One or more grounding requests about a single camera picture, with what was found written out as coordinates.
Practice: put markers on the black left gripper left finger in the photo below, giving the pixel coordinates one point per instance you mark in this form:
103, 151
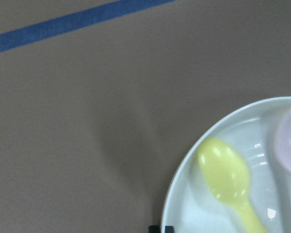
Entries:
153, 229

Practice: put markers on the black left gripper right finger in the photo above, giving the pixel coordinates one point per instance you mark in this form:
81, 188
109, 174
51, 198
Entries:
169, 229

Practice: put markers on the white plate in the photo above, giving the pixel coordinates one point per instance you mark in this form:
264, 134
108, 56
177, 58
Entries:
190, 207

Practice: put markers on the yellow plastic spoon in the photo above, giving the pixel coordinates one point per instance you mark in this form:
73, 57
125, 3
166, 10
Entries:
228, 178

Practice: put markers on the brown paper table cover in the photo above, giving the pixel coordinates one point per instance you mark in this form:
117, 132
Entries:
94, 122

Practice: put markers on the pink plastic spoon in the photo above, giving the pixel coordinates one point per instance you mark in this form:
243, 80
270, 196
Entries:
282, 141

